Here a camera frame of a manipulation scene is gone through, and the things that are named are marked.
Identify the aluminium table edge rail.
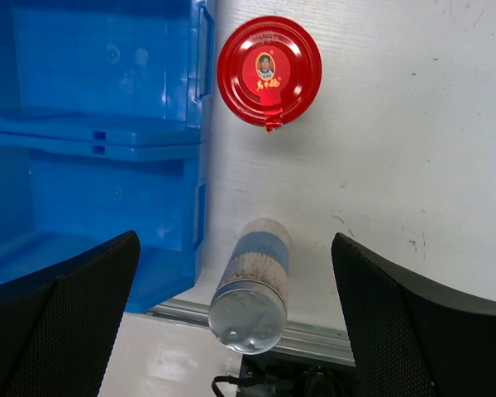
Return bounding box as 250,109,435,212
144,299,355,366

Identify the blue three-compartment plastic bin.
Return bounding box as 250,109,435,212
0,1,217,313

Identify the blue-label seasoning bottle right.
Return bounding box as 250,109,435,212
208,218,290,355

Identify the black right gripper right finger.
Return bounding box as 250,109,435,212
331,233,496,396

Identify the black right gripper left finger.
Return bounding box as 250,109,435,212
0,231,141,396

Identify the red-lid chili jar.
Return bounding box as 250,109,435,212
217,16,322,132

